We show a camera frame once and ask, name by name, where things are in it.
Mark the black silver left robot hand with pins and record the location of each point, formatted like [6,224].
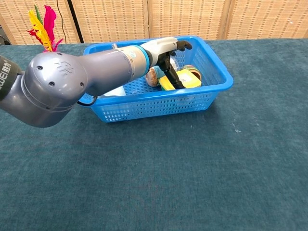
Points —
[161,47]

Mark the clear jar blue white label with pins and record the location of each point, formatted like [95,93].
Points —
[152,77]

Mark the green box yellow lid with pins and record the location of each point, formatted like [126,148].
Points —
[190,80]

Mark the colourful feather shuttlecock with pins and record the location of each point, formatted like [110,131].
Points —
[42,31]

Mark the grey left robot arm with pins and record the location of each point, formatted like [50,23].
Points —
[55,86]

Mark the bamboo folding screen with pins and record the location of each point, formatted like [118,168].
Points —
[192,19]

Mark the blue perforated plastic basket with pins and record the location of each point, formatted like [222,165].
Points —
[156,106]

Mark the dark teal table cloth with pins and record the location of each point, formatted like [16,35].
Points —
[168,168]

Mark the dark background object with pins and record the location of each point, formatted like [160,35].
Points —
[3,41]

